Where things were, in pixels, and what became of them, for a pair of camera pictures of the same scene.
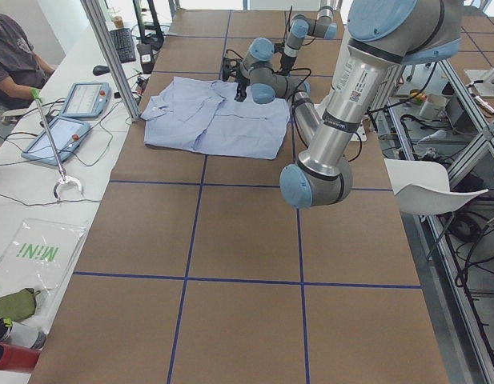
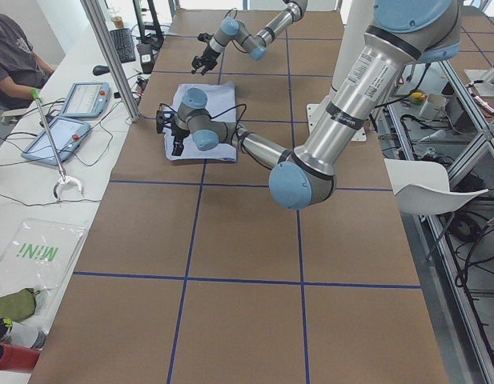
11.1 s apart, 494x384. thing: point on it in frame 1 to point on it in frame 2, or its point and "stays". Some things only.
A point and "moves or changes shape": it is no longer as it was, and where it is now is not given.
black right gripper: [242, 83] to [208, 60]
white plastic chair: [421, 187] stays
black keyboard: [124, 43] stays
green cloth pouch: [17, 306] stays
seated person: [16, 68] stays
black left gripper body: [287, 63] to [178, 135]
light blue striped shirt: [203, 116] moves or changes shape
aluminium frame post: [94, 13] stays
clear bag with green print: [40, 257] stays
